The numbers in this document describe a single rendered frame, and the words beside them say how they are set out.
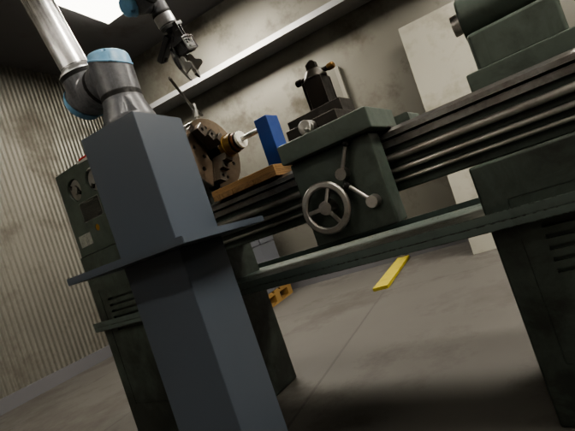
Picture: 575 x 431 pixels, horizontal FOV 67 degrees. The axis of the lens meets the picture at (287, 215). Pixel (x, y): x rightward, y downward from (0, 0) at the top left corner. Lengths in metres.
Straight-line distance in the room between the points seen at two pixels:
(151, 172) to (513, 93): 0.93
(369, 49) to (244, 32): 1.43
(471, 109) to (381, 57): 3.36
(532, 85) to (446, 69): 2.93
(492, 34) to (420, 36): 3.03
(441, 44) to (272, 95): 1.78
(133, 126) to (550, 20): 1.08
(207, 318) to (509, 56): 1.03
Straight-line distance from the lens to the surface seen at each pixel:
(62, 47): 1.50
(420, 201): 4.42
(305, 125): 1.29
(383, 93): 4.51
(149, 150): 1.18
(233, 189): 1.57
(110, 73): 1.33
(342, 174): 1.22
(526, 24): 1.35
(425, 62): 4.23
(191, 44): 1.82
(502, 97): 1.25
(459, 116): 1.26
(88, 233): 2.12
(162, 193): 1.15
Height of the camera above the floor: 0.69
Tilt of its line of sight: 1 degrees up
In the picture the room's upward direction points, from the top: 19 degrees counter-clockwise
